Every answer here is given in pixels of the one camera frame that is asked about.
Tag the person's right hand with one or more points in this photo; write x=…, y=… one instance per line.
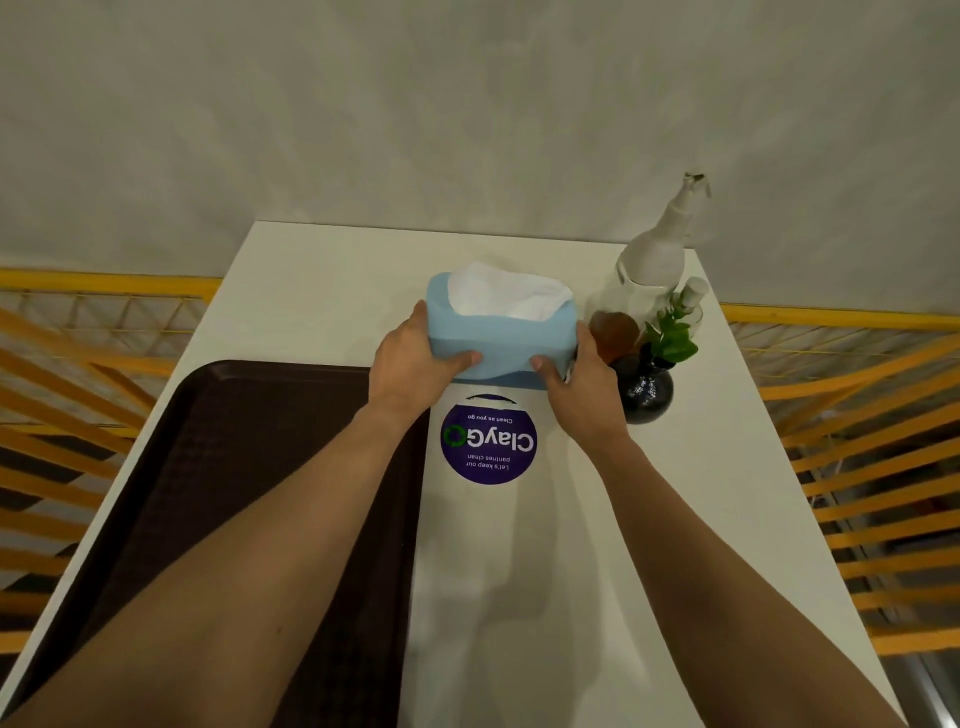
x=585, y=397

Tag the person's left hand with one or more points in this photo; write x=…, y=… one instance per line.
x=405, y=367

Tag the person's right thumb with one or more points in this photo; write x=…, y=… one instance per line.
x=547, y=369

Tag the person's left thumb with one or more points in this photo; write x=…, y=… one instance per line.
x=459, y=360

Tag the light blue tissue box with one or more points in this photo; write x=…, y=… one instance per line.
x=495, y=341

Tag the person's right forearm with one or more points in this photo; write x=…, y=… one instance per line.
x=712, y=585

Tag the person's left forearm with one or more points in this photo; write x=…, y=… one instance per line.
x=225, y=570

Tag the brown glass bottle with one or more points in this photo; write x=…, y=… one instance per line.
x=613, y=334

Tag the white tissue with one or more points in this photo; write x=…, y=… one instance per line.
x=502, y=292

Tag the round purple sticker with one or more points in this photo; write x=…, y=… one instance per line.
x=487, y=442

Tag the black round vase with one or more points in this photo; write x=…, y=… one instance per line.
x=645, y=390

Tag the green artificial plant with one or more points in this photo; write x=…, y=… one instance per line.
x=671, y=334

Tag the white spray bottle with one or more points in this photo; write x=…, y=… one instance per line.
x=652, y=262

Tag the dark brown plastic tray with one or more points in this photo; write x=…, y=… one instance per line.
x=247, y=525

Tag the yellow metal railing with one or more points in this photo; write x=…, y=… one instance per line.
x=855, y=465

